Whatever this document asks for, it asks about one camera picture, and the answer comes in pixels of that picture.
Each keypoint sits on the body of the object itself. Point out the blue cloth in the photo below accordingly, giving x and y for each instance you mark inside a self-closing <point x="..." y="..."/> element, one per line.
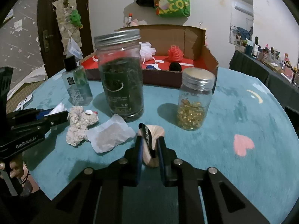
<point x="150" y="67"/>

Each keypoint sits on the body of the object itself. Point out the white cloth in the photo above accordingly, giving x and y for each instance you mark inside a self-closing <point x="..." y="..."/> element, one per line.
<point x="58" y="109"/>

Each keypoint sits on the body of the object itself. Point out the cardboard box red lining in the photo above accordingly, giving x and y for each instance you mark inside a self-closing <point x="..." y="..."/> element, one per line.
<point x="190" y="40"/>

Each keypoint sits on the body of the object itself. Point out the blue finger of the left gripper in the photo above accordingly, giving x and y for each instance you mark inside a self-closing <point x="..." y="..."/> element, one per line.
<point x="51" y="121"/>
<point x="29" y="114"/>

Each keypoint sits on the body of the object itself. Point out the large glass jar metal lid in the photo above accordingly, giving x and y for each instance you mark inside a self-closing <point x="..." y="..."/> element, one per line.
<point x="119" y="63"/>

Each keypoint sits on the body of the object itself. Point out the hanging organizer on door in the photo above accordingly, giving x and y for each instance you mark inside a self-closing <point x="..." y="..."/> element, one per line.
<point x="67" y="28"/>

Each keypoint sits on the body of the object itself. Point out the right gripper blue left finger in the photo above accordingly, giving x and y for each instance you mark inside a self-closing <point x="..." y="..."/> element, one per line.
<point x="134" y="158"/>

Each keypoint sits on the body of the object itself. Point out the person left hand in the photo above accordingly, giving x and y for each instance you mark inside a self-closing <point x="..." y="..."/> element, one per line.
<point x="17" y="167"/>

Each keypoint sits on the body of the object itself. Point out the beige powder puff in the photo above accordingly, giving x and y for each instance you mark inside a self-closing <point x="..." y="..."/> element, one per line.
<point x="150" y="134"/>

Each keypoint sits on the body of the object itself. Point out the white charger device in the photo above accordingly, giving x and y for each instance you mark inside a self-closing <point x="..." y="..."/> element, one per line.
<point x="24" y="103"/>

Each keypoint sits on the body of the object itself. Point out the white mesh bath pouf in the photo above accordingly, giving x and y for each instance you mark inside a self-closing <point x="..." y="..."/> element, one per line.
<point x="147" y="53"/>

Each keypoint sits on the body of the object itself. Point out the green plush toy on door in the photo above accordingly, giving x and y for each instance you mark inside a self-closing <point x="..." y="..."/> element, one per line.
<point x="75" y="19"/>

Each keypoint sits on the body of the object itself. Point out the cream knitted scrunchie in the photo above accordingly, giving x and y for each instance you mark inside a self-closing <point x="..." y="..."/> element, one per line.
<point x="79" y="120"/>

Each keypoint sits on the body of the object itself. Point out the red mesh bath pouf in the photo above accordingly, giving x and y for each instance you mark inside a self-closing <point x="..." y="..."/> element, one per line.
<point x="175" y="54"/>

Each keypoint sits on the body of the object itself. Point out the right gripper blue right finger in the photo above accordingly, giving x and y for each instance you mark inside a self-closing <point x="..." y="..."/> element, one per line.
<point x="166" y="157"/>

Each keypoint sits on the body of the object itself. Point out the green tote bag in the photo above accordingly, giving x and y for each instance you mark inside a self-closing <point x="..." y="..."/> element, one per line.
<point x="172" y="8"/>

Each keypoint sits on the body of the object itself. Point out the black fluffy pompom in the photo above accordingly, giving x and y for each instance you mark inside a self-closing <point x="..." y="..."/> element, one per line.
<point x="175" y="66"/>

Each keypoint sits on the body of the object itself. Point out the plastic bag on door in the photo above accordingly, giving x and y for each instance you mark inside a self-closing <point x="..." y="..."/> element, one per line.
<point x="72" y="49"/>

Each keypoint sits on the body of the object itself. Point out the translucent white sachet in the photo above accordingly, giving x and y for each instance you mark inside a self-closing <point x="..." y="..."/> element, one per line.
<point x="110" y="134"/>

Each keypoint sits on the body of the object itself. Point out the dark cloth side table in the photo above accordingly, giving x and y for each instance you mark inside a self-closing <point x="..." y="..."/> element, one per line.
<point x="286" y="94"/>

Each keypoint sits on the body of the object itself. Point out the green cleanser bottle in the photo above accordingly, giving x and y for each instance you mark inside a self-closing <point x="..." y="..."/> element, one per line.
<point x="76" y="82"/>

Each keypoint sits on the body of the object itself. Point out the small jar golden capsules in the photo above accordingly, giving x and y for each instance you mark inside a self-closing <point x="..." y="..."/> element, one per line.
<point x="195" y="95"/>

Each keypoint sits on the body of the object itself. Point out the pink plush on wall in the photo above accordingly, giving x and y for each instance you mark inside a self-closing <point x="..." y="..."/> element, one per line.
<point x="131" y="23"/>

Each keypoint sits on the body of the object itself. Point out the wall mirror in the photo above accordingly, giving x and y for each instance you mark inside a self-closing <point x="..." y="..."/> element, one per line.
<point x="241" y="27"/>

